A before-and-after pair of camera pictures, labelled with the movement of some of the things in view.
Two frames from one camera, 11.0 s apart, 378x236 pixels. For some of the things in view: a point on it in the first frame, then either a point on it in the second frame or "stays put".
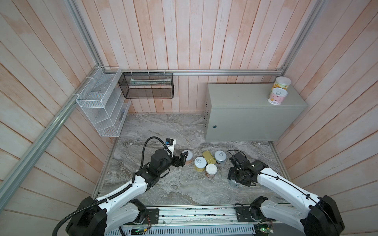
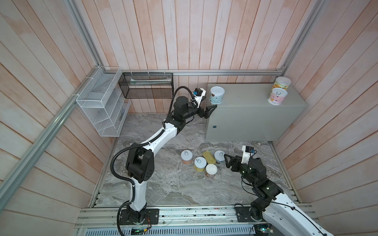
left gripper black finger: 183,157 to 209,110
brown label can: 189,156 stays put
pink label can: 276,96 stays put
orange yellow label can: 281,82 stays put
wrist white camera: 170,143 to 200,93
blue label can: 220,156 stays put
